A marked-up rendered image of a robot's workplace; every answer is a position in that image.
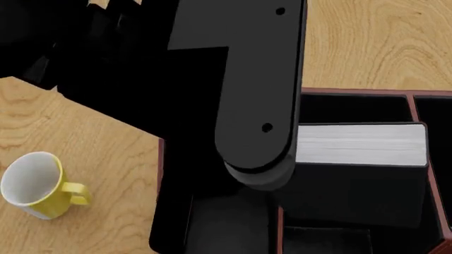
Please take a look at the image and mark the black book with white pages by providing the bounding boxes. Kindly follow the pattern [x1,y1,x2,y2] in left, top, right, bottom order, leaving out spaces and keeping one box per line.
[278,122,431,230]

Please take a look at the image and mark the red-brown caddy with black compartments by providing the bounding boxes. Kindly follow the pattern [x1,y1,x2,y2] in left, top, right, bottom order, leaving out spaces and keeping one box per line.
[155,87,452,254]

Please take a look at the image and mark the yellow mug with white inside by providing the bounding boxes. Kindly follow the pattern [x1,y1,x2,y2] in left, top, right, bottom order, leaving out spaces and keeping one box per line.
[0,150,93,221]

